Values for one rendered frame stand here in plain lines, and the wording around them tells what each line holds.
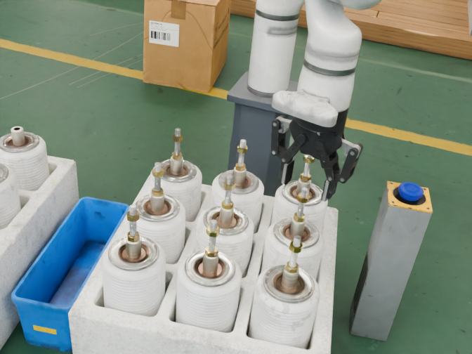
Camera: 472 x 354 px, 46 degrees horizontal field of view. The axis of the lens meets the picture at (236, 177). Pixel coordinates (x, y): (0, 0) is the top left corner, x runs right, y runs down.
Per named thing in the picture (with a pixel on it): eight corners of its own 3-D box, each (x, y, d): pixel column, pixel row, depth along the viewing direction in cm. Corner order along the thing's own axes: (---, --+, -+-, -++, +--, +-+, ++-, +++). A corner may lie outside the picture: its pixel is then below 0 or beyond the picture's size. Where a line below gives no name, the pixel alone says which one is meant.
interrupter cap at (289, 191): (286, 208, 97) (286, 204, 96) (277, 183, 103) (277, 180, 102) (327, 207, 98) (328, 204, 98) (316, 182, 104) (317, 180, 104)
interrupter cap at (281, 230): (300, 215, 95) (300, 213, 95) (328, 241, 90) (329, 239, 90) (264, 227, 92) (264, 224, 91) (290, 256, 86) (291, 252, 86)
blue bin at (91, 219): (85, 239, 122) (81, 194, 116) (133, 248, 121) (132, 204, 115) (17, 345, 98) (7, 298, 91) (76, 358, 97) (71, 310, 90)
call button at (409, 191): (395, 189, 94) (398, 179, 92) (419, 193, 93) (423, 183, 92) (397, 202, 90) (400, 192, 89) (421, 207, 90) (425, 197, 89)
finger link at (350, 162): (350, 147, 76) (333, 178, 80) (361, 154, 76) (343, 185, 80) (357, 140, 78) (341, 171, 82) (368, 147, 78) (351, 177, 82)
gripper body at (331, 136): (362, 96, 78) (348, 153, 83) (308, 79, 81) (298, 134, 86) (340, 114, 72) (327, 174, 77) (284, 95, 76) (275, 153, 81)
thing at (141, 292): (172, 320, 96) (175, 241, 86) (150, 364, 89) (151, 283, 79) (121, 306, 98) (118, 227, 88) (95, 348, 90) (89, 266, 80)
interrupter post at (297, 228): (297, 228, 92) (300, 213, 90) (305, 237, 91) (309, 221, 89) (285, 232, 91) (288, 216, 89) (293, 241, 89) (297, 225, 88)
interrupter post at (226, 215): (233, 218, 93) (234, 202, 91) (232, 227, 91) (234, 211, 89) (218, 217, 93) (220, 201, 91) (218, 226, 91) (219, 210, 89)
